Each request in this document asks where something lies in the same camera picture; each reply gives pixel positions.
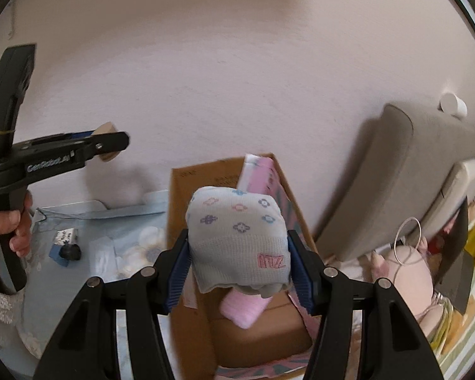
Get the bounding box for pink plush toy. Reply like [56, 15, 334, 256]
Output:
[370, 236, 446, 335]

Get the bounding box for pink rolled socks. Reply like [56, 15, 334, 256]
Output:
[220, 288, 271, 329]

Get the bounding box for pink and white packet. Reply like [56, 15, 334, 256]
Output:
[237, 154, 286, 206]

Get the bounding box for white patterned socks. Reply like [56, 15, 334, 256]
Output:
[185, 185, 294, 298]

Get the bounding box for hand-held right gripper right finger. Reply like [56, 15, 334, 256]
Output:
[287, 229, 445, 380]

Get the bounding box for person's left hand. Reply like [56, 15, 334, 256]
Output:
[0, 190, 34, 260]

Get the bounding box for small blue and black object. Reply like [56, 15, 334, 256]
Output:
[49, 227, 82, 264]

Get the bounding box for white cylinder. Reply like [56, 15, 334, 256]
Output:
[439, 92, 468, 118]

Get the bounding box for cream cushion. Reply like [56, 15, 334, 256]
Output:
[420, 157, 475, 242]

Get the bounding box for dark cardboard flap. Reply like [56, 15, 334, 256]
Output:
[437, 202, 473, 313]

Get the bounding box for grey cushion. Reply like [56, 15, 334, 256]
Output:
[315, 103, 475, 263]

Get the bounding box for floral bedsheet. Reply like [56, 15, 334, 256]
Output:
[427, 200, 475, 380]

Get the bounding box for wooden wall hook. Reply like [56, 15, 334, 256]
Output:
[93, 122, 117, 163]

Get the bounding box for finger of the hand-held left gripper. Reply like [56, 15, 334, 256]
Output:
[77, 131, 130, 163]

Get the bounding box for cardboard box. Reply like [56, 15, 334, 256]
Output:
[167, 152, 322, 380]

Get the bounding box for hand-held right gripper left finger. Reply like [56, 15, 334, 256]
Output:
[32, 229, 193, 380]

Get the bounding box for white wire ring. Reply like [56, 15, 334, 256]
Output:
[393, 217, 423, 267]

